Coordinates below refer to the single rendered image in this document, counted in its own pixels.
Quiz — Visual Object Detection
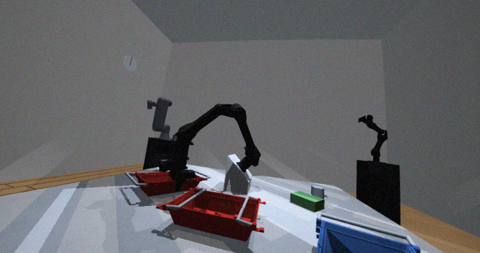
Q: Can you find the green rectangular block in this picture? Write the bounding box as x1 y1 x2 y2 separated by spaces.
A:
290 191 325 212

